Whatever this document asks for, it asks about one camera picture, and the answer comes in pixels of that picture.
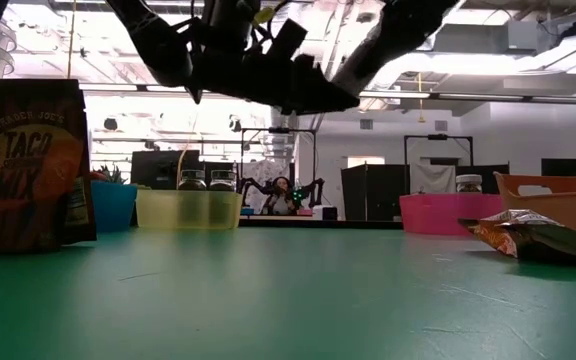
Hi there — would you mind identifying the person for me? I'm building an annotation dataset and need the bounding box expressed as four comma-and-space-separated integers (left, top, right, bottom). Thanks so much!
260, 175, 299, 217

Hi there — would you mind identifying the silver ventilation duct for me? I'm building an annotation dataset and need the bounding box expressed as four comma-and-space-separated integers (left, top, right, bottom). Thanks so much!
267, 112, 300, 162

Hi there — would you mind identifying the small black background monitor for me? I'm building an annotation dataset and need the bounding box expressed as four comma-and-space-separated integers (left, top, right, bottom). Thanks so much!
541, 158, 576, 177

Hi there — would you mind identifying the translucent yellow plastic bin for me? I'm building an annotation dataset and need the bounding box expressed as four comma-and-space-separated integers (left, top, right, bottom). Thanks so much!
135, 188, 244, 231

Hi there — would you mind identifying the orange taco seasoning packet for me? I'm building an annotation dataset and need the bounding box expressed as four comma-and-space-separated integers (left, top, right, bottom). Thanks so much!
0, 78, 98, 254

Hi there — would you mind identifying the small succulent plant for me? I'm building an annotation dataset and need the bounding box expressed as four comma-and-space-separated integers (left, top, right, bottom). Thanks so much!
95, 164, 129, 185

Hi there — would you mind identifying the pink plastic bin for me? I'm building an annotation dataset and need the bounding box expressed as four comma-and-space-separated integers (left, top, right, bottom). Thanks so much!
399, 193, 504, 236

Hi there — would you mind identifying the orange plastic bin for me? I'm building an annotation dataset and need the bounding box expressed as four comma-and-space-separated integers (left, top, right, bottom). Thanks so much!
493, 171, 576, 246

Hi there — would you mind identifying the white-lid glass spice jar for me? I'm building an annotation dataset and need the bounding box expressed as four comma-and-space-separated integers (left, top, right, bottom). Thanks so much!
455, 173, 484, 195

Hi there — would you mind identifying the white box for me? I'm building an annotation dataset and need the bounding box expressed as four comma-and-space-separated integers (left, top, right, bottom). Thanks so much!
312, 204, 339, 221

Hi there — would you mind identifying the yellow hanging cord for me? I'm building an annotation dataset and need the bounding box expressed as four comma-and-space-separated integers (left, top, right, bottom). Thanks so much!
66, 0, 78, 80

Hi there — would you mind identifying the green herb glass spice jar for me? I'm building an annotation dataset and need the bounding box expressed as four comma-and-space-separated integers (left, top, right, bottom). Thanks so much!
209, 169, 238, 224
177, 169, 208, 224

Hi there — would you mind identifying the brown foil seasoning packet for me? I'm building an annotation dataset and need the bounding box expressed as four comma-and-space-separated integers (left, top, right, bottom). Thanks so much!
456, 208, 576, 267

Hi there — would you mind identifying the large black background monitor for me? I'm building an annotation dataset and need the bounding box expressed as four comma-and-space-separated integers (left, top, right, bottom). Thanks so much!
130, 149, 202, 191

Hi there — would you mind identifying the white patterned cloth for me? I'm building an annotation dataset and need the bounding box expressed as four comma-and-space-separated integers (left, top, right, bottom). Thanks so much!
242, 159, 292, 201

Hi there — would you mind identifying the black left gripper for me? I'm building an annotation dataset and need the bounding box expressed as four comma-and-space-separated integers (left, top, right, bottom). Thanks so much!
187, 0, 362, 117

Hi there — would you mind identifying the blue plastic bin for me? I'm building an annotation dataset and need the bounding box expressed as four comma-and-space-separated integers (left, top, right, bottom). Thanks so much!
0, 172, 138, 236

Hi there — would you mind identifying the black metal stand frame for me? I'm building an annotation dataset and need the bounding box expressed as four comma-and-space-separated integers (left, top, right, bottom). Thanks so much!
404, 133, 474, 181
240, 127, 318, 211

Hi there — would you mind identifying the white hanging cloth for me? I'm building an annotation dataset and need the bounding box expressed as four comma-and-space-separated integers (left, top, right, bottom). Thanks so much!
410, 163, 457, 195

